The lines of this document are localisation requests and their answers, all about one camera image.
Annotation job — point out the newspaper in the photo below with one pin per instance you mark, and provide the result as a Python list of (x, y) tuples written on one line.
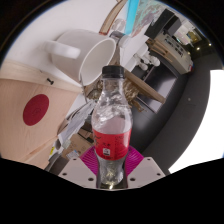
[(78, 120)]

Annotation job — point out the white cabinet with pictures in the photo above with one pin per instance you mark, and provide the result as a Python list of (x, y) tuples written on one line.
[(173, 50)]

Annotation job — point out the black flat box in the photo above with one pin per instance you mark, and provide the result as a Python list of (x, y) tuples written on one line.
[(160, 23)]

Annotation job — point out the clear bottle with red label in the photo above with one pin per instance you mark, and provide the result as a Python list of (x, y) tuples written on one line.
[(112, 140)]

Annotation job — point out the long ceiling light strip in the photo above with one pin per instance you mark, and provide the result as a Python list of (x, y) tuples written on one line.
[(206, 133)]

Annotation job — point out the white mug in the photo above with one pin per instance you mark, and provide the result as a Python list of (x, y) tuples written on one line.
[(73, 53)]

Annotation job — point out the flat wooden strip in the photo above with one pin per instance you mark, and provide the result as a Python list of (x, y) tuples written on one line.
[(110, 20)]

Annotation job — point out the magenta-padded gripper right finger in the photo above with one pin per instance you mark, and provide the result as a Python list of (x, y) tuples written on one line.
[(146, 170)]

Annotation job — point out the flat round red coaster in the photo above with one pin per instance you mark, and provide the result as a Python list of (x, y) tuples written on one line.
[(36, 110)]

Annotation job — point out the cardboard box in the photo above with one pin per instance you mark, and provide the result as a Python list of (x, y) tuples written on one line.
[(76, 144)]

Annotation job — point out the small white paint jar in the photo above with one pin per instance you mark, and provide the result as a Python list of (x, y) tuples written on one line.
[(120, 39)]

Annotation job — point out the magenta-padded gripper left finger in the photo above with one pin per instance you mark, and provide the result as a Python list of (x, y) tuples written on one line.
[(78, 170)]

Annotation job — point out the small yellow marker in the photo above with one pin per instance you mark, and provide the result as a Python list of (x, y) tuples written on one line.
[(52, 151)]

